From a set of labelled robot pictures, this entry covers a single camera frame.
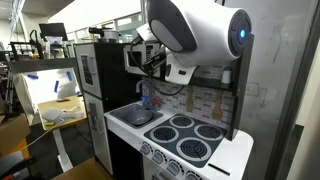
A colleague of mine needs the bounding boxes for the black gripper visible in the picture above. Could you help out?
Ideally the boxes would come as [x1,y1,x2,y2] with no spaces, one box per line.
[143,51,168,73]

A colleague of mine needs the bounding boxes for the toy microwave oven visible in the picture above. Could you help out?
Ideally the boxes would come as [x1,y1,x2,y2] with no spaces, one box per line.
[123,43,162,77]

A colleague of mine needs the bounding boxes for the grey toy faucet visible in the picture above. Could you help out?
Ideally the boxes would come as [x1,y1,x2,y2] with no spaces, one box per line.
[135,79,155,109]

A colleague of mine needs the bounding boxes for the blue toy tap knob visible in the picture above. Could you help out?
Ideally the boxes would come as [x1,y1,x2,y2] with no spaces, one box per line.
[141,95,150,108]

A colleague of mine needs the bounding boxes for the red toy tap knob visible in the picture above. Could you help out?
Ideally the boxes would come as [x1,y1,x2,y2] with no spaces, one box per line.
[151,98,163,111]

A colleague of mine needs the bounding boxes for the black white toy kitchen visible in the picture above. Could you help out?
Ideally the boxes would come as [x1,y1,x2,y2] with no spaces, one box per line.
[73,32,255,180]

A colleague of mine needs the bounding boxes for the wooden spoon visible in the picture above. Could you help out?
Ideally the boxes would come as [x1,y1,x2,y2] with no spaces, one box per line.
[185,85,195,113]

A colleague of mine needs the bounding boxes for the grey metal bowl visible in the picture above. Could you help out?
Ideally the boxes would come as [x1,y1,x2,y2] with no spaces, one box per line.
[126,109,154,127]

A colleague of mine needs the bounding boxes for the white shaker blue cap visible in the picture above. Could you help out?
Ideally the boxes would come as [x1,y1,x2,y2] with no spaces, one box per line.
[221,66,233,85]

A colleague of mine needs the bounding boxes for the wooden slotted spatula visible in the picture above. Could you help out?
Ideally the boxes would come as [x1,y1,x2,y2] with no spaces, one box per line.
[211,91,224,121]

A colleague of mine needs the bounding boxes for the grey stove knob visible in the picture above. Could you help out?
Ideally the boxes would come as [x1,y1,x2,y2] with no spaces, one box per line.
[152,151,166,165]
[184,171,201,180]
[139,143,153,156]
[166,160,183,177]

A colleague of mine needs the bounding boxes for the wooden desk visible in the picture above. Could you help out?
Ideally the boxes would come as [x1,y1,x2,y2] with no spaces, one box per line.
[36,95,88,173]

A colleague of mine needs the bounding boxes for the black monitor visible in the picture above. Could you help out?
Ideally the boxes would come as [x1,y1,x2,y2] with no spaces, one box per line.
[38,22,69,43]

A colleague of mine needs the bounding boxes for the white plastic item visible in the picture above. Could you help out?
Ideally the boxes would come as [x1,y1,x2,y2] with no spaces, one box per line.
[41,105,85,124]

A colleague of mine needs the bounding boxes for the white panel with tape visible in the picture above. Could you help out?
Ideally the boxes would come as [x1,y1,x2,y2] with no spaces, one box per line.
[13,68,83,126]

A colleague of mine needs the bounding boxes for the cardboard box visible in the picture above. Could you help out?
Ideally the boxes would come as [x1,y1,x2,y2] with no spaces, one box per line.
[0,113,31,158]

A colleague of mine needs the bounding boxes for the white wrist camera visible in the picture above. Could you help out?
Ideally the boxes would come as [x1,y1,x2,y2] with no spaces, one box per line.
[135,22,160,44]

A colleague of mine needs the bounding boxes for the white cable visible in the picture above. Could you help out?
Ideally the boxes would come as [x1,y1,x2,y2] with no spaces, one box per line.
[16,118,66,153]

